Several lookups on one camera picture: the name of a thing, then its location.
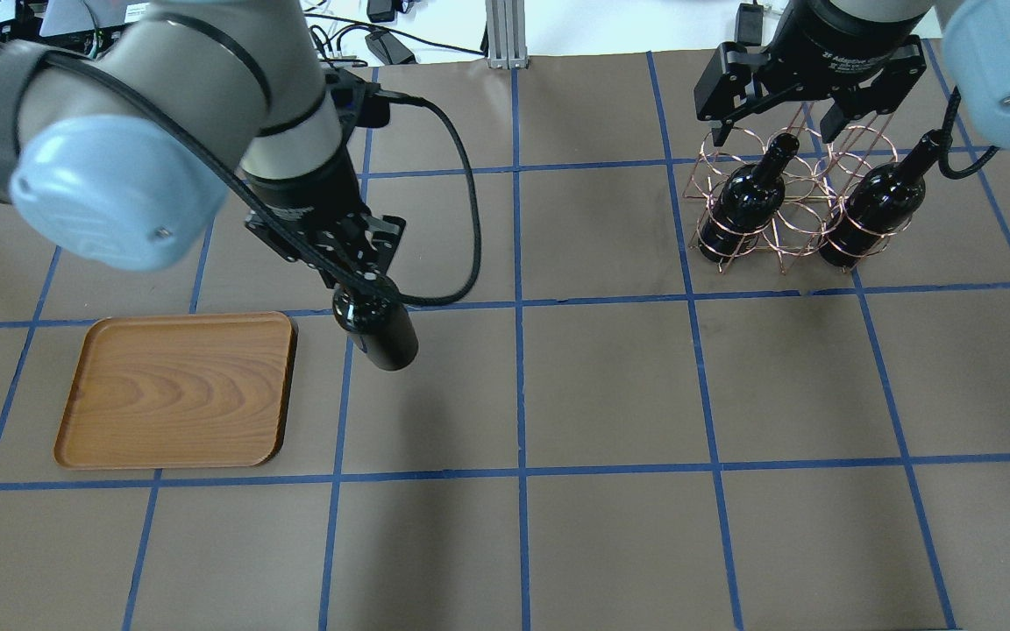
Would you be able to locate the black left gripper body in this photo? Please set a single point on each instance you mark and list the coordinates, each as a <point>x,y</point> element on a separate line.
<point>302,204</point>

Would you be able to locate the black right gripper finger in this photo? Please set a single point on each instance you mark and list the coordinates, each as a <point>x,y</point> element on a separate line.
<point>721,130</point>
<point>835,122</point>

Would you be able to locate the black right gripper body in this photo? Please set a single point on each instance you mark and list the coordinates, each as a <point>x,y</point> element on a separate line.
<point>840,50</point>

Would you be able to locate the dark wine bottle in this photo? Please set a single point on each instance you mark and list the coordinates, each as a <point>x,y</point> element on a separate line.
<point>880,203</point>
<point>746,203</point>
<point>380,329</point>

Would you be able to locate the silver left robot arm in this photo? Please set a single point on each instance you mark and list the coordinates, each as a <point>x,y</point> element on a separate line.
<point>125,159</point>

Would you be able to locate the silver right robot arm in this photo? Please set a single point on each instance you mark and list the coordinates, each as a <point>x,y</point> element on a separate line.
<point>976,46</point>

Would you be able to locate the wooden tray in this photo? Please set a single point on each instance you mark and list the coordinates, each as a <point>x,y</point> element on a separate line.
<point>179,391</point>

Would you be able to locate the black power adapter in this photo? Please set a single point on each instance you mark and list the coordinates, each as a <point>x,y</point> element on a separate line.
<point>749,21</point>

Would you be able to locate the black power brick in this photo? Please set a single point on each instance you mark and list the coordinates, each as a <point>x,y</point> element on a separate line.
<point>388,49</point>

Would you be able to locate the copper wire bottle basket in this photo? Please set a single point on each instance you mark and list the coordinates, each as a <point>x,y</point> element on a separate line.
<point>817,183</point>

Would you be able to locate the aluminium frame post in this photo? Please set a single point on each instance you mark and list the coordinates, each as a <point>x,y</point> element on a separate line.
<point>507,47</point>

